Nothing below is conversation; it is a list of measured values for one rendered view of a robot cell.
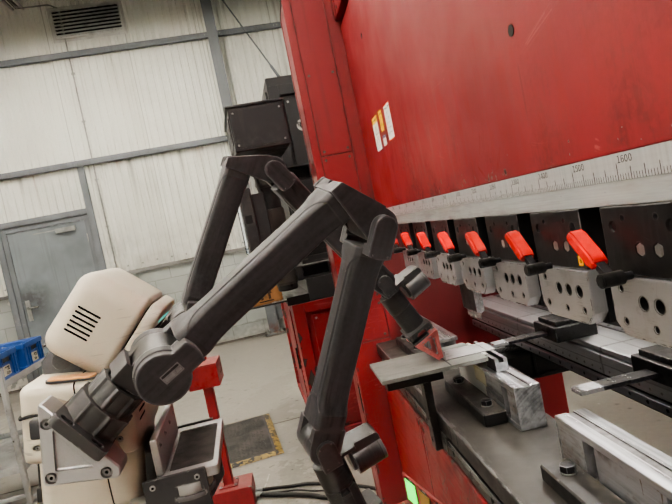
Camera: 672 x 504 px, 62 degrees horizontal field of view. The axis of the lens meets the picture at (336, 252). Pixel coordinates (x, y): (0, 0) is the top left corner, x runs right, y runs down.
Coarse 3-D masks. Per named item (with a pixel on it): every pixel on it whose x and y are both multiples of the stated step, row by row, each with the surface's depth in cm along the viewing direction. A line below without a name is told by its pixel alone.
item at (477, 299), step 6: (462, 288) 146; (462, 294) 147; (468, 294) 142; (474, 294) 138; (480, 294) 138; (462, 300) 148; (468, 300) 143; (474, 300) 138; (480, 300) 138; (468, 306) 144; (474, 306) 139; (480, 306) 138; (468, 312) 148; (474, 312) 143; (480, 312) 138; (480, 318) 139
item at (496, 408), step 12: (456, 384) 149; (468, 384) 147; (456, 396) 144; (468, 396) 138; (480, 396) 136; (468, 408) 136; (480, 408) 129; (492, 408) 127; (480, 420) 128; (492, 420) 125; (504, 420) 125
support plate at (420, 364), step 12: (444, 348) 150; (396, 360) 148; (408, 360) 146; (420, 360) 143; (432, 360) 141; (456, 360) 137; (468, 360) 135; (480, 360) 134; (384, 372) 139; (396, 372) 137; (408, 372) 135; (420, 372) 133; (432, 372) 133; (384, 384) 132
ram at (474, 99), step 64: (384, 0) 151; (448, 0) 107; (512, 0) 83; (576, 0) 68; (640, 0) 57; (384, 64) 165; (448, 64) 114; (512, 64) 87; (576, 64) 70; (640, 64) 59; (384, 128) 183; (448, 128) 122; (512, 128) 92; (576, 128) 73; (640, 128) 61; (384, 192) 204; (448, 192) 131; (576, 192) 77; (640, 192) 63
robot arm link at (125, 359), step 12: (144, 336) 83; (156, 336) 82; (168, 336) 83; (132, 348) 82; (144, 348) 79; (120, 360) 80; (132, 360) 80; (120, 372) 77; (120, 384) 78; (132, 384) 78
